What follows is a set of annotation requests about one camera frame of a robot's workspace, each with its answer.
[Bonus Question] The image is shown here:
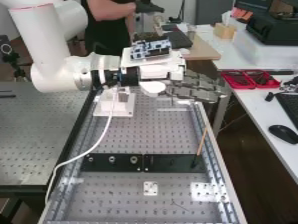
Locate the white desk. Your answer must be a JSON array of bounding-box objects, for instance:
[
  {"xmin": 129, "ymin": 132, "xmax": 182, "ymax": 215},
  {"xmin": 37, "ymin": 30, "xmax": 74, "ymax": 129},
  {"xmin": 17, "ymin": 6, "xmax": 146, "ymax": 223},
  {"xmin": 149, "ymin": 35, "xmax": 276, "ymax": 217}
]
[{"xmin": 231, "ymin": 74, "xmax": 298, "ymax": 185}]

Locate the clear box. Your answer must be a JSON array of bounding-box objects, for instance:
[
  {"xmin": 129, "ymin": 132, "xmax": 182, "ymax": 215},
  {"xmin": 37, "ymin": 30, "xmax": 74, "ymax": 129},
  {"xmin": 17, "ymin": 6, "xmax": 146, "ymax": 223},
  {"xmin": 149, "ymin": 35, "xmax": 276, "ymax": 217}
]
[{"xmin": 38, "ymin": 95, "xmax": 248, "ymax": 224}]

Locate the black plate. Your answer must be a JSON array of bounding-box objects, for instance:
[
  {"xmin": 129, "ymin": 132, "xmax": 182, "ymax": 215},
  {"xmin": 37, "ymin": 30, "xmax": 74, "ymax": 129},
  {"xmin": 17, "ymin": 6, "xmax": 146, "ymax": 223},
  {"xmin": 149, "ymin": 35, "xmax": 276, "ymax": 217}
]
[{"xmin": 79, "ymin": 152, "xmax": 209, "ymax": 174}]

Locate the black keyboard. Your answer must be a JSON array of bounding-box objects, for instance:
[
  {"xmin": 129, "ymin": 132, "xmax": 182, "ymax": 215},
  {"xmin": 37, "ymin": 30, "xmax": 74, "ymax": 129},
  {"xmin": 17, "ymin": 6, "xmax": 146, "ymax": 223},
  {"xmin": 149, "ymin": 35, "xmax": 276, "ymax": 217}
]
[{"xmin": 274, "ymin": 92, "xmax": 298, "ymax": 132}]

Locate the black computer mouse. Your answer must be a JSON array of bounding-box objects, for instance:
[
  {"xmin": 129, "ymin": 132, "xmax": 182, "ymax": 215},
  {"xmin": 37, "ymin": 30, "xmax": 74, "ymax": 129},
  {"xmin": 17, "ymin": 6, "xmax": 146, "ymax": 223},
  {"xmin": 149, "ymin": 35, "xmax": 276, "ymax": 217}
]
[{"xmin": 267, "ymin": 124, "xmax": 298, "ymax": 145}]

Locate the small white square part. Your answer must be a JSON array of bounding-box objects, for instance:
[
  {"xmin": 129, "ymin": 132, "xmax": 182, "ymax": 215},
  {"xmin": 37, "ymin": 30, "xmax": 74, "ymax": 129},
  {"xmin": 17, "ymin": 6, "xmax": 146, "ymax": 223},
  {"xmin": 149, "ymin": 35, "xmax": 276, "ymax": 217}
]
[{"xmin": 141, "ymin": 180, "xmax": 159, "ymax": 198}]

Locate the person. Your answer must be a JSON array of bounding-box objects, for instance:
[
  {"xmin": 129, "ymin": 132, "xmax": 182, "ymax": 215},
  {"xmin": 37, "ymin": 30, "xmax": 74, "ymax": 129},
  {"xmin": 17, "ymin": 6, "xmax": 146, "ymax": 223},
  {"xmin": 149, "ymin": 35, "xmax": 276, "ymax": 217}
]
[{"xmin": 81, "ymin": 0, "xmax": 166, "ymax": 57}]

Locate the wooden block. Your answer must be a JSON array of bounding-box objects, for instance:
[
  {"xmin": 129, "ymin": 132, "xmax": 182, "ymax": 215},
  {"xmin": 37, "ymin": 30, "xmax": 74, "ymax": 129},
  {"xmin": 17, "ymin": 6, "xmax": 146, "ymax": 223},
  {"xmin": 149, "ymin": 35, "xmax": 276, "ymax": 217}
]
[{"xmin": 212, "ymin": 22, "xmax": 236, "ymax": 40}]

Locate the white cable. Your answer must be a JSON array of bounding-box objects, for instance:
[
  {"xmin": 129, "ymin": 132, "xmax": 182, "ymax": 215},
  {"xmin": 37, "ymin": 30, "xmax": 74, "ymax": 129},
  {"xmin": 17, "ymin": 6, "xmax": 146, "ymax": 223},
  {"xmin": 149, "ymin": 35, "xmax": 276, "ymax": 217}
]
[{"xmin": 42, "ymin": 85, "xmax": 122, "ymax": 208}]

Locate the thin stick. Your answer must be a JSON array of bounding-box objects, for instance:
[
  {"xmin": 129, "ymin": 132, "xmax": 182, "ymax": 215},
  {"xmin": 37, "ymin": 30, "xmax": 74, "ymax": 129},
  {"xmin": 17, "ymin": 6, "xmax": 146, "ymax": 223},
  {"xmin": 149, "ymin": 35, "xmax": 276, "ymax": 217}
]
[{"xmin": 193, "ymin": 128, "xmax": 210, "ymax": 168}]

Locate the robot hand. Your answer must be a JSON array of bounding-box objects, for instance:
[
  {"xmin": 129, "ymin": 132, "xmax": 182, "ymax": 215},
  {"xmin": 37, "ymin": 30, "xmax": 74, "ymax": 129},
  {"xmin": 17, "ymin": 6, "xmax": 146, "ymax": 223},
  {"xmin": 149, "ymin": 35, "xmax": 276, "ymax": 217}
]
[{"xmin": 119, "ymin": 37, "xmax": 228, "ymax": 105}]

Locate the black machine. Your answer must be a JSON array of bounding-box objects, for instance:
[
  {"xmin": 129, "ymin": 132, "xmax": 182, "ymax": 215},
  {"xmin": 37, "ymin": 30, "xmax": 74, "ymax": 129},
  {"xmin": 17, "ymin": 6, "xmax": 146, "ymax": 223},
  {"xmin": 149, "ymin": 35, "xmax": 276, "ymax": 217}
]
[{"xmin": 244, "ymin": 0, "xmax": 298, "ymax": 47}]

